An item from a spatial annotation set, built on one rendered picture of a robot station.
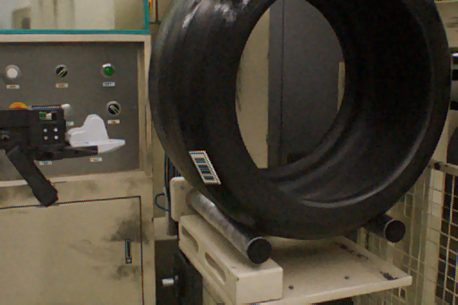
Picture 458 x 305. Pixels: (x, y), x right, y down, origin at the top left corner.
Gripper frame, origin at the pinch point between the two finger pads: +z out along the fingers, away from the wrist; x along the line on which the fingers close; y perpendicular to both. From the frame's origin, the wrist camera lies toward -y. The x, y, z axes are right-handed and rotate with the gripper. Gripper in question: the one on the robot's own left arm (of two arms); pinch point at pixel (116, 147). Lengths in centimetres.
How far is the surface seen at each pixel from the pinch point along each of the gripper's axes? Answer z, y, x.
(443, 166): 68, -8, -2
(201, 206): 19.9, -16.6, 15.5
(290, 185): 40.0, -13.7, 14.6
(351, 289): 41, -27, -11
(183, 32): 10.0, 18.9, -6.2
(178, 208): 17.1, -19.3, 24.0
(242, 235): 20.4, -15.9, -6.2
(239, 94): 32.5, 5.6, 26.5
